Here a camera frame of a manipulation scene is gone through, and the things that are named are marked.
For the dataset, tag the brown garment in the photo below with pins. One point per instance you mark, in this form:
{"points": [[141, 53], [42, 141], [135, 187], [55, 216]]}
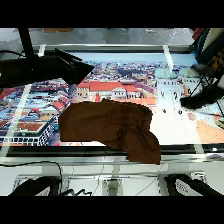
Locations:
{"points": [[110, 126]]}

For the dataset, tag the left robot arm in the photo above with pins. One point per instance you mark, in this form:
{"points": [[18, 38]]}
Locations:
{"points": [[40, 70]]}

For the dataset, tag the silver frame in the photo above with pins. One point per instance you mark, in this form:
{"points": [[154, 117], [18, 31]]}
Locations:
{"points": [[133, 186]]}

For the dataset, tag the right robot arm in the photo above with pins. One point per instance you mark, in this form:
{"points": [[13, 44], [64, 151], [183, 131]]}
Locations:
{"points": [[206, 96]]}

